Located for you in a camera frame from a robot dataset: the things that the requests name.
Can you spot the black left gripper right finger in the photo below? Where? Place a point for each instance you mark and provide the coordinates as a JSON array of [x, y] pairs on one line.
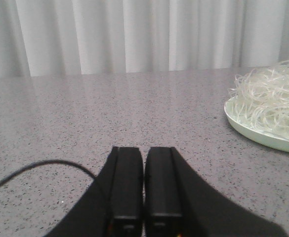
[[179, 203]]

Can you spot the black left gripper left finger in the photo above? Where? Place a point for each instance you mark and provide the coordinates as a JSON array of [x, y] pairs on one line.
[[112, 204]]

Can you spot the white vermicelli bundle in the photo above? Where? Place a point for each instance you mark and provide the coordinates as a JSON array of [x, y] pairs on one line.
[[260, 100]]

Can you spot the light green plate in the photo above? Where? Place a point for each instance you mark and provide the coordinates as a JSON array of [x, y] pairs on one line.
[[267, 139]]

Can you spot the white curtain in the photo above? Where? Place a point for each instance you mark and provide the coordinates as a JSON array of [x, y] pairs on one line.
[[68, 37]]

